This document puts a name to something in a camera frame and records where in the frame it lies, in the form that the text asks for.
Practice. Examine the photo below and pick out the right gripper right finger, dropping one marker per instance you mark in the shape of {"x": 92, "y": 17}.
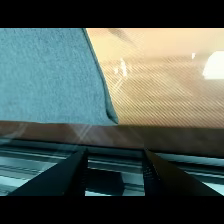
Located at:
{"x": 163, "y": 176}

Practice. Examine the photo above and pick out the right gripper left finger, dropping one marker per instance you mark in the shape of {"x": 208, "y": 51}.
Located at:
{"x": 68, "y": 176}

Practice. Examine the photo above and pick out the grey garment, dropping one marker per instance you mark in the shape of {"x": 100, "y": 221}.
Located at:
{"x": 46, "y": 76}

